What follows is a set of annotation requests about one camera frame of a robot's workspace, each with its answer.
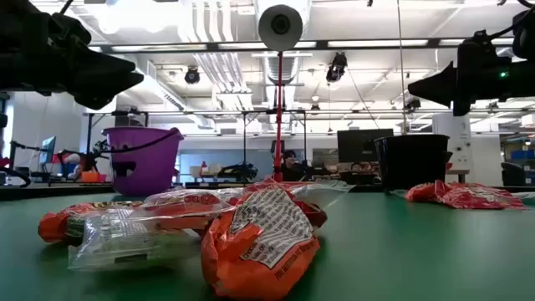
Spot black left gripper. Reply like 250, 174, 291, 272
0, 0, 145, 111

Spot black plastic bucket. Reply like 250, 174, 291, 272
373, 133, 453, 193

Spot orange white printed candy wrapper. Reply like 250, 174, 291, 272
201, 186, 322, 301

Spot clear green candy wrapper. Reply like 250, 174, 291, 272
512, 191, 535, 206

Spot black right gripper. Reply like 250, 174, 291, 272
407, 29, 535, 118

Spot purple plastic bucket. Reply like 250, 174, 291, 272
101, 126, 185, 197

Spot white plush toy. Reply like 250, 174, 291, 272
62, 150, 84, 172

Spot small computer monitor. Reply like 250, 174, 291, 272
38, 135, 58, 168

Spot black office chair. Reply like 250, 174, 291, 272
500, 161, 528, 187

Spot red desk lamp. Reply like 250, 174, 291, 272
257, 3, 304, 185

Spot person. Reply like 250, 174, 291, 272
278, 149, 313, 183

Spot black monitor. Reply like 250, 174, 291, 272
337, 128, 395, 164

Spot black ceiling camera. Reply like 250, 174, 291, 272
404, 95, 422, 113
325, 51, 349, 84
184, 66, 201, 86

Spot thin hanging cable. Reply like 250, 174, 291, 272
395, 0, 408, 135

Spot green table mat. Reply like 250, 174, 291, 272
0, 190, 535, 301

